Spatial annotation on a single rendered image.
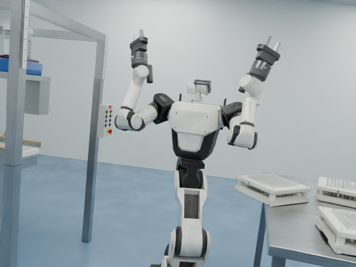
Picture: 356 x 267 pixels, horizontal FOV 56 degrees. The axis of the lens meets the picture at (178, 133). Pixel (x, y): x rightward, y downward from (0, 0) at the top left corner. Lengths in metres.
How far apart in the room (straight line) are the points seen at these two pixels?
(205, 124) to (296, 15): 4.19
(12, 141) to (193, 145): 0.93
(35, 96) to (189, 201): 1.08
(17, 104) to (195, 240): 1.12
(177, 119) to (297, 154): 4.11
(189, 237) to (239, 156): 3.94
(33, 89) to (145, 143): 3.63
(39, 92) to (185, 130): 0.90
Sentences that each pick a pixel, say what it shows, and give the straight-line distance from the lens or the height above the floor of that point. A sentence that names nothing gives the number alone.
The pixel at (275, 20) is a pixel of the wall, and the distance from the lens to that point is 5.65.
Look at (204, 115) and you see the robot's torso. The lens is 1.73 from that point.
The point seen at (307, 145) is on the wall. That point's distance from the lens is 5.73.
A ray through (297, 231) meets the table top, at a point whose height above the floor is 0.88.
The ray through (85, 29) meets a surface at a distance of 2.44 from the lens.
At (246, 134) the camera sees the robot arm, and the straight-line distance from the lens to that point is 1.51.
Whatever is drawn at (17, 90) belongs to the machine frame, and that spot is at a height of 1.24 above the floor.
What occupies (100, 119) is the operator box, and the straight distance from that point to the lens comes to 2.71.
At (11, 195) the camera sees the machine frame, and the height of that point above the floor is 0.70.
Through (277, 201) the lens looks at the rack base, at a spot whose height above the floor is 0.90.
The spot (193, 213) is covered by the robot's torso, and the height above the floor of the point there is 0.70.
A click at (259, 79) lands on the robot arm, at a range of 1.64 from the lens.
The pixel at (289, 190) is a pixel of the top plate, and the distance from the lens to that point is 1.58.
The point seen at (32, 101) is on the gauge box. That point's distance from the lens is 2.16.
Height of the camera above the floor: 1.32
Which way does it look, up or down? 7 degrees down
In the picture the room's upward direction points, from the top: 6 degrees clockwise
